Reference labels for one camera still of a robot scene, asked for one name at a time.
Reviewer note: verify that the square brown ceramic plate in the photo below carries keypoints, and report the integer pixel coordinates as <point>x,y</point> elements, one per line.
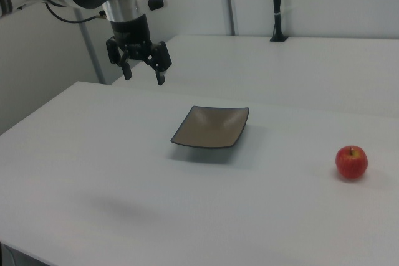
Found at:
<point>209,129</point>

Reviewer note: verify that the red apple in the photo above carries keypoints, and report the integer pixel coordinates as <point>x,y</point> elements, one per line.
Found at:
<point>350,164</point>

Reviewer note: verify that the aluminium frame post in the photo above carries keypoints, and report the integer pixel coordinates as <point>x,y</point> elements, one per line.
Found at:
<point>227,1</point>

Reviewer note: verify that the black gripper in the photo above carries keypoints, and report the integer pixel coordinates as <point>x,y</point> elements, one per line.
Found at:
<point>132,34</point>

